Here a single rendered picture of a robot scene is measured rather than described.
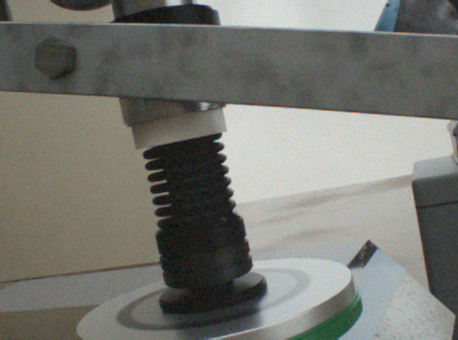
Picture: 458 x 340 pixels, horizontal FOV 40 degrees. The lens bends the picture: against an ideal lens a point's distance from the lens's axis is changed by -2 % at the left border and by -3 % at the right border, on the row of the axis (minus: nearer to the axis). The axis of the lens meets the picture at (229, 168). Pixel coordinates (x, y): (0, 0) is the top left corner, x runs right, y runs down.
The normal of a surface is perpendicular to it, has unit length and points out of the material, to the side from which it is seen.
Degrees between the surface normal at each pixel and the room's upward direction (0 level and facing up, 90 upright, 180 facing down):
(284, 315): 0
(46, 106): 90
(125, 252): 90
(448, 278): 90
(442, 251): 90
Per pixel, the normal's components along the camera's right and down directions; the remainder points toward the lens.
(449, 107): -0.27, 0.11
